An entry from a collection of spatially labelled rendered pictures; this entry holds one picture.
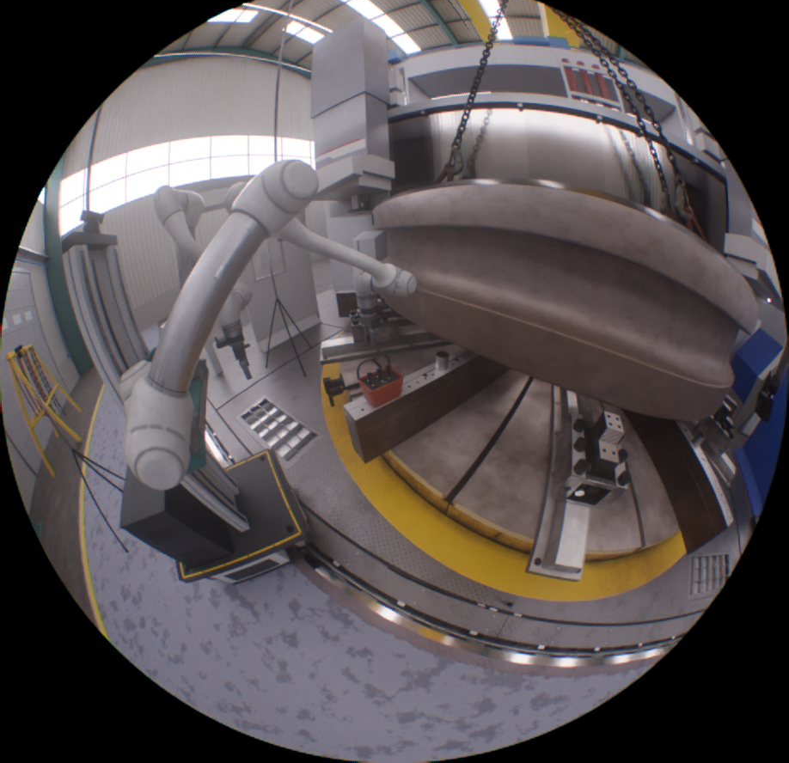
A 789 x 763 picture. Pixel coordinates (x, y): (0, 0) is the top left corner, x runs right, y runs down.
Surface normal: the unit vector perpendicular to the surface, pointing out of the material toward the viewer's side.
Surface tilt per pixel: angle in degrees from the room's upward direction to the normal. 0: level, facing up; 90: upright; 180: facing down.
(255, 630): 0
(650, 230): 90
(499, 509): 0
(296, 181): 85
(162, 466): 94
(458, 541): 0
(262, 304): 90
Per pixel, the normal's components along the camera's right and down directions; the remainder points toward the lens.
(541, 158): -0.52, 0.49
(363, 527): -0.04, -0.83
